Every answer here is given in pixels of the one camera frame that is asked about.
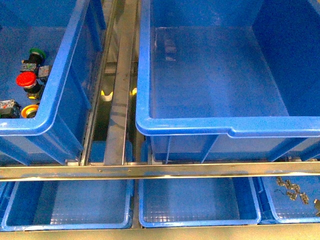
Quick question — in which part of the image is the yellow mushroom push button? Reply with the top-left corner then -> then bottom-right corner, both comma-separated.
0,99 -> 40,119

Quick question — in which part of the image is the red mushroom push button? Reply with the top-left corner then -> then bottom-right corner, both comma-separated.
15,71 -> 45,101

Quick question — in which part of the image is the blue source bin with buttons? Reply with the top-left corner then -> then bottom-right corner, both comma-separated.
0,0 -> 107,166

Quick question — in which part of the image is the large empty blue bin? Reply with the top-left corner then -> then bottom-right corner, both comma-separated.
136,0 -> 320,163

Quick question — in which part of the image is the lower middle blue bin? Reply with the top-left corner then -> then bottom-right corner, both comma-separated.
138,177 -> 262,228

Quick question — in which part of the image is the loose contact block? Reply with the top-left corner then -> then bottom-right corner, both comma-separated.
37,65 -> 52,79

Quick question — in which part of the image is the green mushroom push button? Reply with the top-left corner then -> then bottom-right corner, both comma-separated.
20,48 -> 46,72

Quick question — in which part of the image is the lower blue bin with clips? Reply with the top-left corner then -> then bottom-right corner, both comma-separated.
253,176 -> 320,225

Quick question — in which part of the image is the pile of metal clips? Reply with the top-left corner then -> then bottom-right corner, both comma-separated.
271,176 -> 320,221

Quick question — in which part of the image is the lower left blue bin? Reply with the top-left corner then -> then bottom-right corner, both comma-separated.
1,180 -> 134,232

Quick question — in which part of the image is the metal rack divider rail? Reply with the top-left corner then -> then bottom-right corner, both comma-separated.
79,0 -> 139,166

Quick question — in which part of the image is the metal rack front rail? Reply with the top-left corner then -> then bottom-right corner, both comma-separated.
0,161 -> 320,182

